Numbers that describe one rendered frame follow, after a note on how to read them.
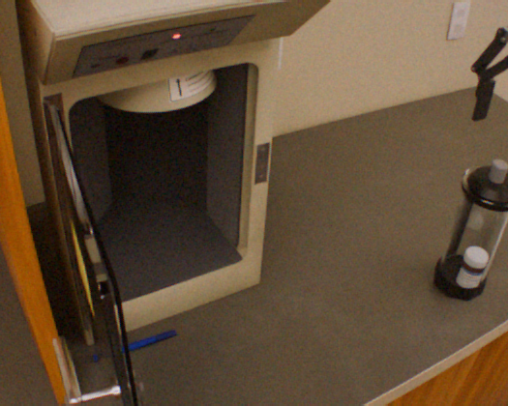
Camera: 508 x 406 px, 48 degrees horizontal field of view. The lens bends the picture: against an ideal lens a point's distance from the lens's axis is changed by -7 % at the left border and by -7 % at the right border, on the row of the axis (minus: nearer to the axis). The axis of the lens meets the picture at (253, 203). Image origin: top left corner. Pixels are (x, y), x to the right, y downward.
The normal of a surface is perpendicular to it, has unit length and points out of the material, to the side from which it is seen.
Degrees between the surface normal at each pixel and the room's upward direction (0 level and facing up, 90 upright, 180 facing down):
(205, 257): 0
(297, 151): 0
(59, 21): 0
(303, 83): 90
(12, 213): 90
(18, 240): 90
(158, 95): 66
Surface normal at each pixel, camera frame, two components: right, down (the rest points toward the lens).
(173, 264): 0.05, -0.78
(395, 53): 0.50, 0.56
